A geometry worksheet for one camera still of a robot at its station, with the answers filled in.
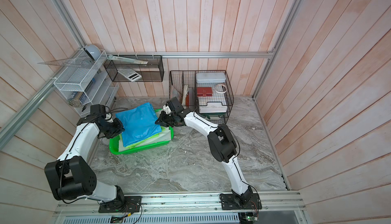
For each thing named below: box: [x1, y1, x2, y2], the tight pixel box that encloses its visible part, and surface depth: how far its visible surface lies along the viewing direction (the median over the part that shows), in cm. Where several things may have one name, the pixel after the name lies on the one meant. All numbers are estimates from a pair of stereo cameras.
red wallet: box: [196, 87, 213, 97], surface depth 95 cm
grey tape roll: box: [83, 44, 102, 62], surface depth 85 cm
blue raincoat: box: [115, 102, 163, 147], surface depth 89 cm
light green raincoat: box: [119, 126, 166, 149], surface depth 85 cm
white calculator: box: [117, 68, 143, 82], surface depth 99 cm
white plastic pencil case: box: [196, 72, 227, 83], surface depth 103 cm
